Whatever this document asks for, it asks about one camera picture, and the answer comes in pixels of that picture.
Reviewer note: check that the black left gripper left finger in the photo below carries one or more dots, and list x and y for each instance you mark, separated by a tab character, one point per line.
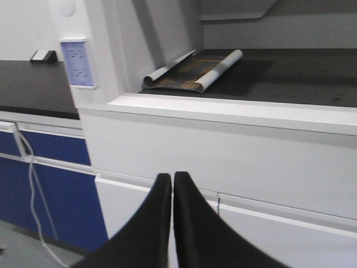
143	240

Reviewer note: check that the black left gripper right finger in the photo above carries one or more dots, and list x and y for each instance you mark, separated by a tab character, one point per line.
203	239

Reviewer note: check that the rolled grey mat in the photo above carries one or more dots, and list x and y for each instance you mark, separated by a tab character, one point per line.
194	71

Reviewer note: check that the blue lab bench cabinet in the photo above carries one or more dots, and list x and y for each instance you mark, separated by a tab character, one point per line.
37	193

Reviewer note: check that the black desktop socket box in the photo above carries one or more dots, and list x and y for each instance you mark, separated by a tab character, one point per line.
44	57

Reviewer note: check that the wall socket panel blue-white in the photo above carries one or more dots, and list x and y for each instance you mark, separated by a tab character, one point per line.
77	63

